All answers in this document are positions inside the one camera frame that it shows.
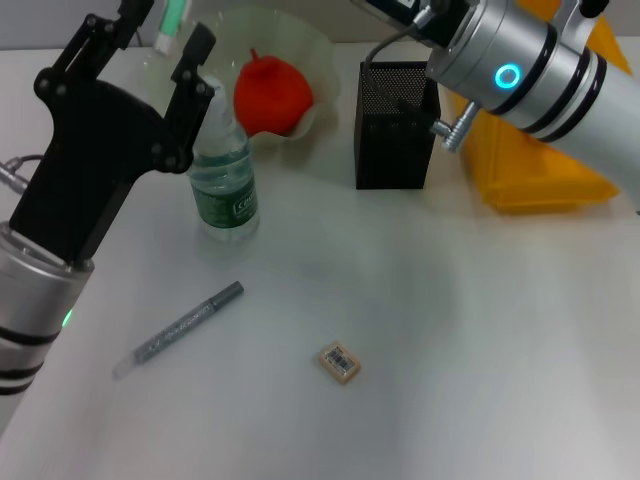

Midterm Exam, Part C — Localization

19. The translucent green fruit plate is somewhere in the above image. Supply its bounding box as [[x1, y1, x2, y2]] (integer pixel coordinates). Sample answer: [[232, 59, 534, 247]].
[[139, 7, 344, 161]]

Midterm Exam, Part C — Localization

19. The yellow plastic bin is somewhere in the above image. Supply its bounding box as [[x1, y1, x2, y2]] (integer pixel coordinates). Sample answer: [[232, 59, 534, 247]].
[[452, 17, 621, 216]]

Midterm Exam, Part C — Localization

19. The right wrist cable with plug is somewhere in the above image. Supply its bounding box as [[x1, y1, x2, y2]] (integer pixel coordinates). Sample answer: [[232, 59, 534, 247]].
[[363, 7, 477, 152]]

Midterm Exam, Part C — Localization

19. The water bottle with green label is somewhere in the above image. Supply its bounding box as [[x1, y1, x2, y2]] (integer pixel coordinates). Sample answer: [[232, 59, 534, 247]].
[[188, 77, 261, 244]]

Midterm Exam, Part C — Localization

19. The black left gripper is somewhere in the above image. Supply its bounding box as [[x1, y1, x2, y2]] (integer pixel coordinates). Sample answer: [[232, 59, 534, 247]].
[[9, 0, 218, 269]]

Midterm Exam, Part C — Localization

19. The beige eraser with barcode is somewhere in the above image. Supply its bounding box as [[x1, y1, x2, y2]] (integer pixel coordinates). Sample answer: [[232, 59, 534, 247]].
[[317, 340, 363, 386]]

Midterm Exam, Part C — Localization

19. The green utility knife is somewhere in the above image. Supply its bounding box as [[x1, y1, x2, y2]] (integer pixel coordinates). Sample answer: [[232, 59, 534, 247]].
[[152, 0, 194, 55]]

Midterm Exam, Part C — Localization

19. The silver marker pen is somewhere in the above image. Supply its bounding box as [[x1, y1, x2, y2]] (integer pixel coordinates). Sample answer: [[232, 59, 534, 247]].
[[112, 280, 246, 379]]

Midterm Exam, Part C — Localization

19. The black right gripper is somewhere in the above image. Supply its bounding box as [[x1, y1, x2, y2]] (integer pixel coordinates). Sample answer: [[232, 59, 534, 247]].
[[349, 0, 471, 50]]

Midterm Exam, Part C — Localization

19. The red tomato-shaped toy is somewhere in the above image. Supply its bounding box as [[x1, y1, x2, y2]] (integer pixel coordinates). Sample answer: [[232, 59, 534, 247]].
[[233, 47, 315, 137]]

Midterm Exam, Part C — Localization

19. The black mesh pen holder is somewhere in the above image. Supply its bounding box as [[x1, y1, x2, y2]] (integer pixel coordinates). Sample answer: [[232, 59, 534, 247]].
[[353, 60, 444, 191]]

